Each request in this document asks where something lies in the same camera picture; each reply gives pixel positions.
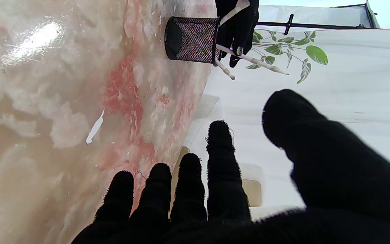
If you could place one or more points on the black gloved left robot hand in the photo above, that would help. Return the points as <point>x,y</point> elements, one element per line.
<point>242,30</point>

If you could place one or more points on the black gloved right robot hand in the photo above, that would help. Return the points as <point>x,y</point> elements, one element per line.
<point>344,183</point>

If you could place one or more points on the black mesh brush holder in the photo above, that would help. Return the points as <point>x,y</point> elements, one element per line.
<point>191,40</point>

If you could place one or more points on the black framed diffuser panel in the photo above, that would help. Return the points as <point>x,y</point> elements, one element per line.
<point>317,25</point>

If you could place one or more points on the large-leaf green houseplant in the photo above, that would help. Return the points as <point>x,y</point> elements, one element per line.
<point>317,54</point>

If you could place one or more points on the sheer white curtain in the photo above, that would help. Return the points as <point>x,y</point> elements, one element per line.
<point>367,74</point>

